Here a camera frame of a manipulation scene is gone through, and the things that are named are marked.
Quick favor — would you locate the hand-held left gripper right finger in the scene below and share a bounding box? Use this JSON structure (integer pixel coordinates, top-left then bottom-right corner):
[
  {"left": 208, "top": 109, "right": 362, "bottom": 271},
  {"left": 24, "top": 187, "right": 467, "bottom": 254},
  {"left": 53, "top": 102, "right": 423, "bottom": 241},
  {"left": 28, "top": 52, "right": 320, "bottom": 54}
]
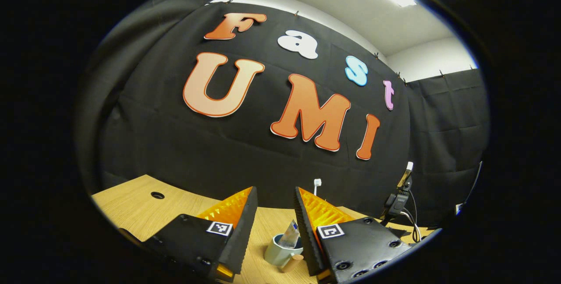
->
[{"left": 294, "top": 186, "right": 412, "bottom": 284}]

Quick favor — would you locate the wooden desktop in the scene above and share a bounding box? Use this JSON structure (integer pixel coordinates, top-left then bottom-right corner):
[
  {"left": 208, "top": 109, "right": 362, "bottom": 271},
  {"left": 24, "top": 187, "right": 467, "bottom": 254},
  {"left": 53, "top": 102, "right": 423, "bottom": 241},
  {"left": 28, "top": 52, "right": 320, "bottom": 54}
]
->
[{"left": 91, "top": 174, "right": 423, "bottom": 284}]

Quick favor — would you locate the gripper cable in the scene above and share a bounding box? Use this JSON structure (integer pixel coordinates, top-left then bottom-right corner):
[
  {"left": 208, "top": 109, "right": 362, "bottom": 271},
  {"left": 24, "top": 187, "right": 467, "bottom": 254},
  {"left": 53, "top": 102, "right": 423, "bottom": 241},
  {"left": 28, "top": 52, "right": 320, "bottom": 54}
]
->
[{"left": 401, "top": 190, "right": 422, "bottom": 243}]

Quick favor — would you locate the white toothpaste tube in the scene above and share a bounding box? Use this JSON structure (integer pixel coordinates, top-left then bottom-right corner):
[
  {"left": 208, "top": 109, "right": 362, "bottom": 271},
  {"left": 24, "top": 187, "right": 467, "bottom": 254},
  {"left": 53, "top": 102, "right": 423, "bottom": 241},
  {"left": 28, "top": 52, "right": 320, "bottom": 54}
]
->
[{"left": 279, "top": 220, "right": 301, "bottom": 249}]

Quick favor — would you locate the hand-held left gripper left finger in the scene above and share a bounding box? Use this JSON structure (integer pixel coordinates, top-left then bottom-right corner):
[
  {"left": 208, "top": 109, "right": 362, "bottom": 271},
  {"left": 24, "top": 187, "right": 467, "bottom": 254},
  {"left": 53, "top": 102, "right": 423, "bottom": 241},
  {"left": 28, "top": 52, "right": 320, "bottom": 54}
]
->
[{"left": 142, "top": 186, "right": 258, "bottom": 283}]

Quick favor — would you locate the black backdrop cloth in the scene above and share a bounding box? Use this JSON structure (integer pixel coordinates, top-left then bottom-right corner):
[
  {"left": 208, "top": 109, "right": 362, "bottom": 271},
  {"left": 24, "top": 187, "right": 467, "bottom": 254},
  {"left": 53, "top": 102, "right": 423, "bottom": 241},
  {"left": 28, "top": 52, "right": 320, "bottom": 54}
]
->
[{"left": 75, "top": 0, "right": 490, "bottom": 227}]

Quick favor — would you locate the pale green cup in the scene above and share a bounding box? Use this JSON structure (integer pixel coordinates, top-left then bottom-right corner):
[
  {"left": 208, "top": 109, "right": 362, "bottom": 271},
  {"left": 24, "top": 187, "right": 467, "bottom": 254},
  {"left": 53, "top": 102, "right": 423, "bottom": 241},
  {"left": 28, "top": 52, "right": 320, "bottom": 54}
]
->
[{"left": 264, "top": 233, "right": 304, "bottom": 273}]

